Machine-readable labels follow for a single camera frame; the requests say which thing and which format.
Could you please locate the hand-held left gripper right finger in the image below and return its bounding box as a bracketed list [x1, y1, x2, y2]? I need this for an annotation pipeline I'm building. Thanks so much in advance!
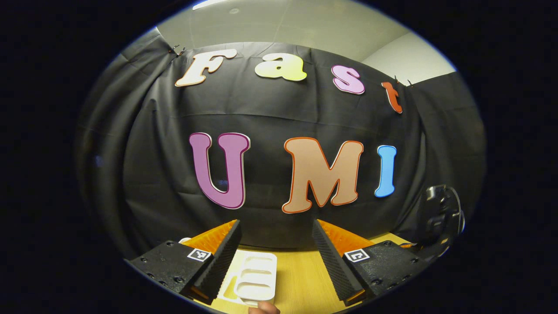
[312, 218, 432, 307]

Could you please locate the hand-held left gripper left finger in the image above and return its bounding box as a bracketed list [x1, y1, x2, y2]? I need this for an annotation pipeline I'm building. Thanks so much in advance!
[125, 219, 243, 306]

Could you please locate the white plastic bookshelf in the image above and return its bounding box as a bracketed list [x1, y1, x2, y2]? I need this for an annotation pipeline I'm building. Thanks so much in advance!
[179, 237, 278, 307]

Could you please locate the black backdrop cloth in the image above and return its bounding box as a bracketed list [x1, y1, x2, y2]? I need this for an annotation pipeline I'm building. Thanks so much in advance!
[75, 27, 487, 260]

